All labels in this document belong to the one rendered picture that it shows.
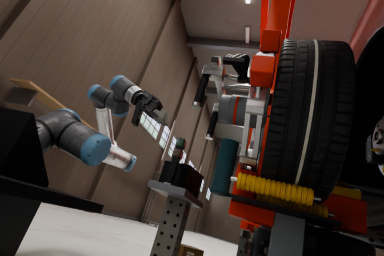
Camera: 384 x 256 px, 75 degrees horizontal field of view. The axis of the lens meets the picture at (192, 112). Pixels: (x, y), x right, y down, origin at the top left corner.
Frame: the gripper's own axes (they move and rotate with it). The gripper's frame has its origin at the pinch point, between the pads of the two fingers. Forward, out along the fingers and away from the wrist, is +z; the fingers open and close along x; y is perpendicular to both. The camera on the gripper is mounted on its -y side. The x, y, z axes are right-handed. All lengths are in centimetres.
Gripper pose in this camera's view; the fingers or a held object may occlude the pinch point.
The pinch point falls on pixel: (164, 124)
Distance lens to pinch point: 112.5
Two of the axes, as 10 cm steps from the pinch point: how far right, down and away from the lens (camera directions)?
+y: 6.5, -7.1, 2.6
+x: 1.3, 4.5, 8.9
